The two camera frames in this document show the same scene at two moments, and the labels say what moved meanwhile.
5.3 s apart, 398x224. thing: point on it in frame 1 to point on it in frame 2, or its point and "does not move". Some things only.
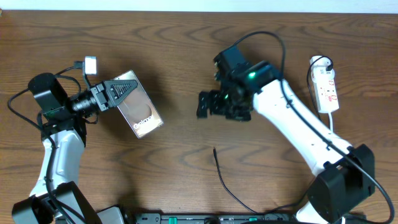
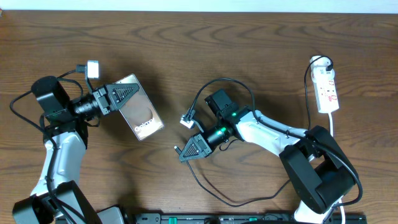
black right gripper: [242, 115] to [202, 145]
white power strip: [323, 73] does not move
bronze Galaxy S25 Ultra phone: [138, 109] does not move
